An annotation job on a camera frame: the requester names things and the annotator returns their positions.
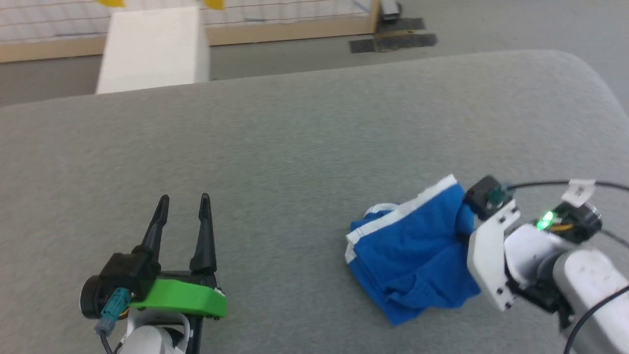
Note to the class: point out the long black floor tape strip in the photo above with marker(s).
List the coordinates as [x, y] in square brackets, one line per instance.
[393, 42]

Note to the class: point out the grey fabric sofa cushion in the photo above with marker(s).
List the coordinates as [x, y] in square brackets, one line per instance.
[295, 147]

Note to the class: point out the grey metal stand post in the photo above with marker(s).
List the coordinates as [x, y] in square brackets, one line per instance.
[390, 9]

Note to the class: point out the white rectangular box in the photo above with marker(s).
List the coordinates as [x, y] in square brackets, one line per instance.
[152, 49]

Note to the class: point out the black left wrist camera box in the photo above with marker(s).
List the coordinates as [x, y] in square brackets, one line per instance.
[128, 273]

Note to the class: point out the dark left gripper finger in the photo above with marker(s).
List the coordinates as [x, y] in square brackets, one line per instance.
[156, 231]
[204, 236]

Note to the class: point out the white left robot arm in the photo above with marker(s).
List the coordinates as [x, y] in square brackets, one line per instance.
[152, 341]

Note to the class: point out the lemon print grid partition screen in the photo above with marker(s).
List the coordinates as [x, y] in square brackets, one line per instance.
[49, 29]

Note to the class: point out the blue garment with white stripe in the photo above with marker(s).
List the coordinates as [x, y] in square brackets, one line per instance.
[417, 255]

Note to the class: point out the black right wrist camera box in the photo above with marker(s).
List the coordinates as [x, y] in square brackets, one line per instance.
[484, 196]

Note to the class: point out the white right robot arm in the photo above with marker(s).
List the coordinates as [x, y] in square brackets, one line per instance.
[589, 285]

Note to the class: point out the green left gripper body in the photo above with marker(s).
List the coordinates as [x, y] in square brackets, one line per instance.
[186, 297]

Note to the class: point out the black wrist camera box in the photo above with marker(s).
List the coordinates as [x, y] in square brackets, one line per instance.
[128, 273]
[484, 196]

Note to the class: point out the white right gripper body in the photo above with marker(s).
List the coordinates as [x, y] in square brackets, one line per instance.
[489, 260]

